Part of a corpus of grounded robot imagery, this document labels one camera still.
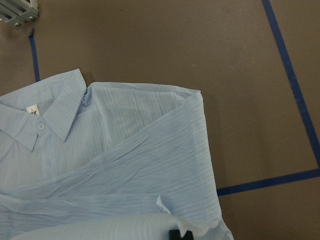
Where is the aluminium frame post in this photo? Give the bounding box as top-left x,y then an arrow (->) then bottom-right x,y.
0,0 -> 40,28

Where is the light blue button-up shirt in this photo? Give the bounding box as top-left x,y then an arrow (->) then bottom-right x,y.
0,69 -> 233,240

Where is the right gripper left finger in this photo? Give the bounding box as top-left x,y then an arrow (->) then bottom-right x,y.
168,229 -> 182,240

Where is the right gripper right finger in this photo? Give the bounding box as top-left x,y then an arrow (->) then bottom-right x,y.
181,230 -> 193,240

